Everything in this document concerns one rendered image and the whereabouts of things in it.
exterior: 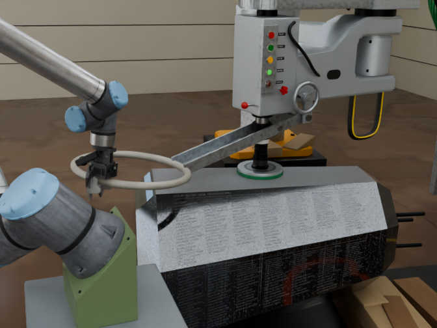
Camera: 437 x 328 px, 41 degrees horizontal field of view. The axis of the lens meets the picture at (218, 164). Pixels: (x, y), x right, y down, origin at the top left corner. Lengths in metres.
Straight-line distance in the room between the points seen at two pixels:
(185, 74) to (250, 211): 6.49
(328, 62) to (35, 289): 1.65
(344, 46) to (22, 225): 1.80
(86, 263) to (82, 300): 0.09
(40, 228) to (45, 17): 7.09
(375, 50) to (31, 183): 1.97
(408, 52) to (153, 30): 4.00
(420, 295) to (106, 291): 2.14
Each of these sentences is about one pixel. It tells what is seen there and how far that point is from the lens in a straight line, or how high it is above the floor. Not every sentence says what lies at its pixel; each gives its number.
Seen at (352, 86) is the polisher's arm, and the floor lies 1.22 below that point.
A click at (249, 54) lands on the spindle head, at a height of 1.39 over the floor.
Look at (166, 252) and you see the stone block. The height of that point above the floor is 0.65.
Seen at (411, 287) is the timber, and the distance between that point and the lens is 3.41.
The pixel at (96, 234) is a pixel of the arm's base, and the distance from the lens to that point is 1.51.
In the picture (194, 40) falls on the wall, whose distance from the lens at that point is 8.87.
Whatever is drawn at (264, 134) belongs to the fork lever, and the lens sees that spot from 2.65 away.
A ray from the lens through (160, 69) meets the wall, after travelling 8.79.
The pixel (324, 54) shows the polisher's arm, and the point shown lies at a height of 1.38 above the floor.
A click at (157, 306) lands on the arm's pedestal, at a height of 0.85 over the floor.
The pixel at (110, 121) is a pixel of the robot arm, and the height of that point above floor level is 1.21.
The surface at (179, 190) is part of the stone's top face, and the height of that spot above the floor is 0.83.
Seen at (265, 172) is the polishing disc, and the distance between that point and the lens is 2.68.
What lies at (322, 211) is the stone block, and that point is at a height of 0.74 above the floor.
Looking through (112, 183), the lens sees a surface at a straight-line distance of 2.20.
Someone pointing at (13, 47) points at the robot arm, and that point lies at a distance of 1.79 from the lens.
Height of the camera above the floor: 1.73
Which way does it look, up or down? 18 degrees down
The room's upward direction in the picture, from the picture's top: 1 degrees clockwise
